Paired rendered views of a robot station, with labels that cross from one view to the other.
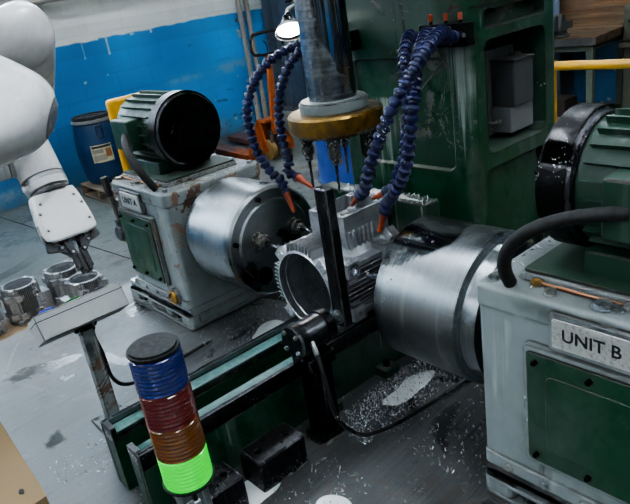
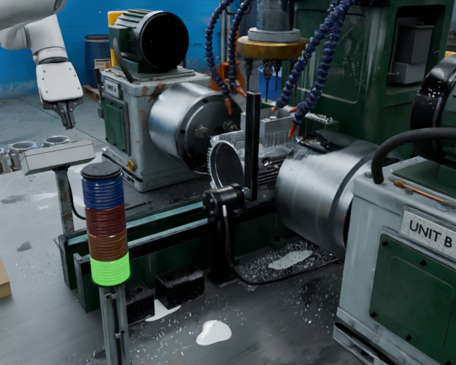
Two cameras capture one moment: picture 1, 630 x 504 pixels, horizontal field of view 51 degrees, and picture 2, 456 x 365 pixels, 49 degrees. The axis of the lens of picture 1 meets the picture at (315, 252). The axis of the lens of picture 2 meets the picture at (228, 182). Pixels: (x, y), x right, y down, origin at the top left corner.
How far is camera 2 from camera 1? 8 cm
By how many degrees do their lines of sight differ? 2
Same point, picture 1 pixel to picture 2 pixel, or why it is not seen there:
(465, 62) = (379, 20)
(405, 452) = (277, 302)
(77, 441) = (40, 250)
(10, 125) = not seen: outside the picture
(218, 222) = (173, 112)
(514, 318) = (376, 208)
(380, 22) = not seen: outside the picture
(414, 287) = (307, 177)
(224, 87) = (201, 35)
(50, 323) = (35, 158)
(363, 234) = (278, 138)
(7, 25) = not seen: outside the picture
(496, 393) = (352, 265)
